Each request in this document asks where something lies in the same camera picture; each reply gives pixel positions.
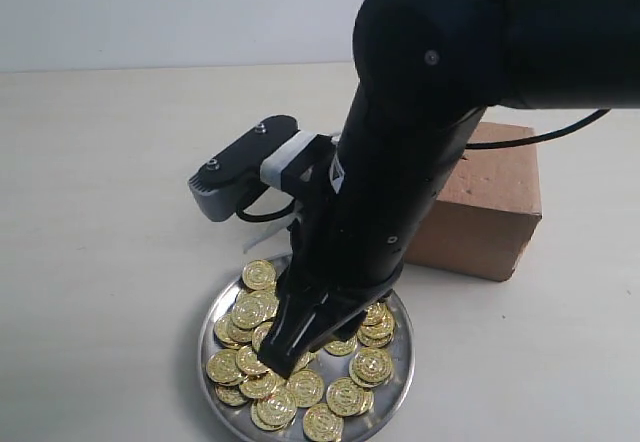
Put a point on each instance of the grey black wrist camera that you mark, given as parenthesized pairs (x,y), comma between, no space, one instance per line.
(275,153)

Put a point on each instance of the gold coin lower right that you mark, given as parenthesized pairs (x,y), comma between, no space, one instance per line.
(344,397)

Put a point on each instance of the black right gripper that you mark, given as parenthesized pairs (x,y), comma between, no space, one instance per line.
(347,248)

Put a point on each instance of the gold coin bottom centre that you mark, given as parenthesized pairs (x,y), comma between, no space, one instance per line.
(307,387)

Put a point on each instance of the gold coin at plate top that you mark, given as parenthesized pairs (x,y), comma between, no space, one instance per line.
(259,275)

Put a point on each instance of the gold coin bottom edge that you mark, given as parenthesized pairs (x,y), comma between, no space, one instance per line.
(320,424)

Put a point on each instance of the round steel plate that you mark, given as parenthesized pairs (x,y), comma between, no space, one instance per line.
(387,397)

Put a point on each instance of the gold coin lower left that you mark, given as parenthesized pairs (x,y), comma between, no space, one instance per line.
(277,409)

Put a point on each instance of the gold coin stack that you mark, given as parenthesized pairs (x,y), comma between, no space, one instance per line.
(253,309)
(372,365)

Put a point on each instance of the gold coin left upper stack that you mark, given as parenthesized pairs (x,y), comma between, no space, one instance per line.
(253,309)

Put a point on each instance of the gold coin far left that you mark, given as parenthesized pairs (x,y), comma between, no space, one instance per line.
(222,369)

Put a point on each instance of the gold coin right stack top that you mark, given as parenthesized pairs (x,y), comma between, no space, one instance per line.
(372,365)

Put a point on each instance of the brown cardboard slotted box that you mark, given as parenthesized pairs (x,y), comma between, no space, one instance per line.
(485,216)

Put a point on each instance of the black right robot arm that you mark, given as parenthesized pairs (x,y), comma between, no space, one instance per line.
(428,70)

